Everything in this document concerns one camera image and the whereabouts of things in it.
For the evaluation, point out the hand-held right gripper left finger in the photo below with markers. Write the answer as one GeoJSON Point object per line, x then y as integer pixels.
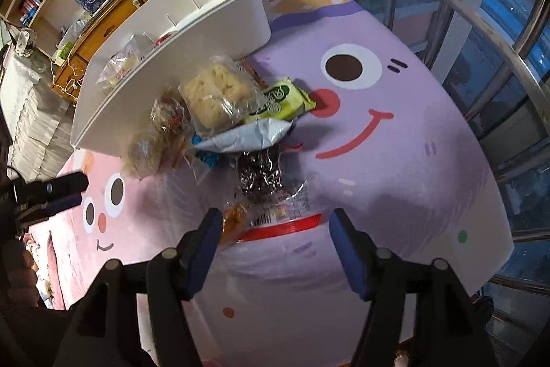
{"type": "Point", "coordinates": [202, 255]}

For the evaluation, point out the green tissue box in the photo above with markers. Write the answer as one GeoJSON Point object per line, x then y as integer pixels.
{"type": "Point", "coordinates": [64, 52]}

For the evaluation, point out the person's left hand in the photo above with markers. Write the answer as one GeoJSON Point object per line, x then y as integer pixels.
{"type": "Point", "coordinates": [19, 272]}

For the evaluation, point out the steel window railing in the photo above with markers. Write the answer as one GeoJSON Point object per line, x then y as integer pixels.
{"type": "Point", "coordinates": [522, 64]}

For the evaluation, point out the small yellow cake packet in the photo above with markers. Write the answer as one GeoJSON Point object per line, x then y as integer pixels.
{"type": "Point", "coordinates": [122, 64]}

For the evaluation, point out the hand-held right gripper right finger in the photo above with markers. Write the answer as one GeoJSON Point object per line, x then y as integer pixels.
{"type": "Point", "coordinates": [350, 259]}

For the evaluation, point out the green snack packet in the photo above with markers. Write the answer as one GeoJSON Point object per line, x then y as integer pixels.
{"type": "Point", "coordinates": [279, 100]}

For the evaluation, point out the white plastic storage bin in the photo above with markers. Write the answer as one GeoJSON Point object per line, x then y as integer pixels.
{"type": "Point", "coordinates": [129, 122]}

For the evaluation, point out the yellow sponge cake packet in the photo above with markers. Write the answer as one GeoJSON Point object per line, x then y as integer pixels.
{"type": "Point", "coordinates": [215, 100]}

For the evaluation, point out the red-edged clear snack packet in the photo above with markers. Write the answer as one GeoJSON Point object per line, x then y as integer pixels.
{"type": "Point", "coordinates": [275, 199]}

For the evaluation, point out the white lace cloth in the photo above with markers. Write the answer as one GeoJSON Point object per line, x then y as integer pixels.
{"type": "Point", "coordinates": [34, 113]}

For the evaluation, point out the dark muffin packet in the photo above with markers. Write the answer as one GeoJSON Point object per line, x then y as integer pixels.
{"type": "Point", "coordinates": [169, 115]}

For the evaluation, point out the blue silver snack packet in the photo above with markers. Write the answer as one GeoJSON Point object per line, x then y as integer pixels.
{"type": "Point", "coordinates": [245, 135]}

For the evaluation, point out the white printed pouch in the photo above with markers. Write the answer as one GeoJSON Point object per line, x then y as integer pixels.
{"type": "Point", "coordinates": [25, 41]}

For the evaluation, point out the pale round pastry packet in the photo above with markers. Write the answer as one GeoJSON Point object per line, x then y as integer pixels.
{"type": "Point", "coordinates": [142, 154]}

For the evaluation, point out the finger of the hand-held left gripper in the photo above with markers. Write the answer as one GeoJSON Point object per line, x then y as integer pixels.
{"type": "Point", "coordinates": [64, 203]}
{"type": "Point", "coordinates": [51, 187]}

